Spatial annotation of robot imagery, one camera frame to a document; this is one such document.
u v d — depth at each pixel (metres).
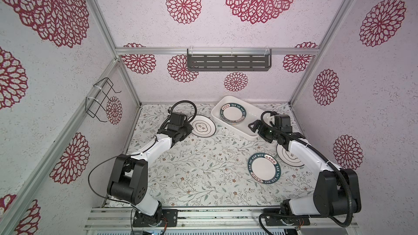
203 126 0.95
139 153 0.49
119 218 0.75
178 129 0.69
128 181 0.45
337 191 0.42
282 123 0.67
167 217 0.73
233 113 1.09
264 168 0.90
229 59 0.95
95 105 0.75
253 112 1.13
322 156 0.49
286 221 0.70
